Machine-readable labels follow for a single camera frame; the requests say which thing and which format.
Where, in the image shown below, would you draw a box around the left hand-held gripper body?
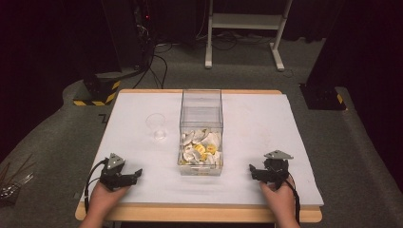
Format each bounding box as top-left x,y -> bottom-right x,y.
99,153 -> 131,192

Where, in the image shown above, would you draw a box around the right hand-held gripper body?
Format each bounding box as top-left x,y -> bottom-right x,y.
263,149 -> 295,190

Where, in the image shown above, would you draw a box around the person's right hand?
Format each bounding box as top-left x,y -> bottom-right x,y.
259,176 -> 297,224

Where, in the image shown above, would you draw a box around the person's left hand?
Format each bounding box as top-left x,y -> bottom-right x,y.
86,181 -> 131,220

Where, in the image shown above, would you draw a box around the white table mat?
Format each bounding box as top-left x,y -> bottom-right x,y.
80,92 -> 325,209

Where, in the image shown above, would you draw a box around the clear plastic cup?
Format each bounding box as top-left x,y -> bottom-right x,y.
144,112 -> 168,142

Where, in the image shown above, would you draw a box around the pile of white yellow packets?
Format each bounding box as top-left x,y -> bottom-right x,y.
180,127 -> 222,167

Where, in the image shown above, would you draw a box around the wooden table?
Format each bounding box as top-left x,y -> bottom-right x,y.
74,88 -> 324,224

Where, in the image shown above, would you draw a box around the black yellow striped stand base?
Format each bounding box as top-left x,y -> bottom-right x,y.
72,71 -> 123,107

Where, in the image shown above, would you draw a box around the clear plastic box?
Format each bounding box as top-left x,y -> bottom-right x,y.
177,88 -> 224,177

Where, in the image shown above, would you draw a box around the metal rods and parts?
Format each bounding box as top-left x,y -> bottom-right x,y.
0,153 -> 35,205

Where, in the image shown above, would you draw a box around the white metal stand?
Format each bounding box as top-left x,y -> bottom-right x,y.
204,0 -> 295,72

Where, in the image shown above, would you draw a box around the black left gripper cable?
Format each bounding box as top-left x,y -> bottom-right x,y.
83,159 -> 109,215

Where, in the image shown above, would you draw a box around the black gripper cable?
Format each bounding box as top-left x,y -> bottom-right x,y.
83,159 -> 109,215
284,177 -> 302,225

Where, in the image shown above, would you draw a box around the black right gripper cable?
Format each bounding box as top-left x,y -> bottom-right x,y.
284,177 -> 302,225

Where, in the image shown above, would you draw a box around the black floor cables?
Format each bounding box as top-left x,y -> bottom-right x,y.
132,41 -> 169,90

